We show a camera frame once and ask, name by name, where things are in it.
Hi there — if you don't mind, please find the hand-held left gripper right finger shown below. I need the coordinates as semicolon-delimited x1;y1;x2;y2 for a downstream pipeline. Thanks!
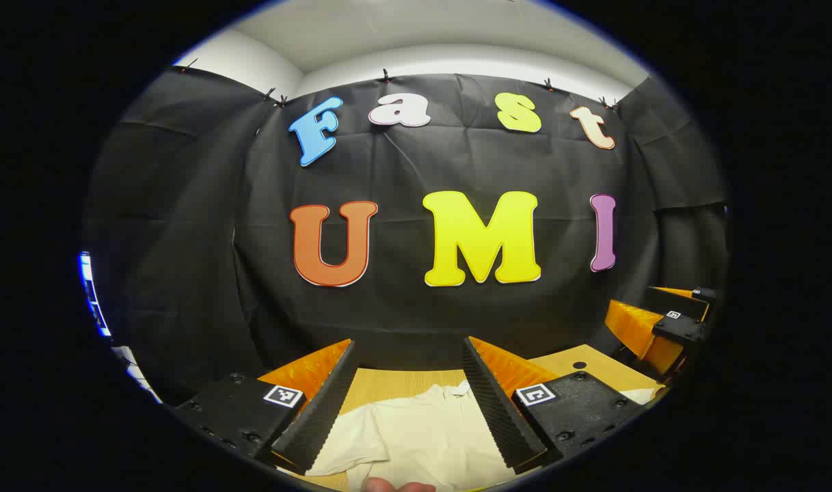
462;336;645;476

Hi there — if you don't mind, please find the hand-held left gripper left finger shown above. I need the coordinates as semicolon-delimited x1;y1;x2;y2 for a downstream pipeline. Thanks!
173;338;362;476

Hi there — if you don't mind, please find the cream white sweatshirt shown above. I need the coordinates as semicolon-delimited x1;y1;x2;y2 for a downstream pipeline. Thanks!
279;381;656;492

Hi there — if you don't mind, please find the white side desk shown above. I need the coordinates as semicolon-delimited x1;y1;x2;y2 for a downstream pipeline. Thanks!
113;345;162;404

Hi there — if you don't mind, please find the computer monitor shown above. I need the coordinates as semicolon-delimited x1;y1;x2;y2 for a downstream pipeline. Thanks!
79;251;112;338

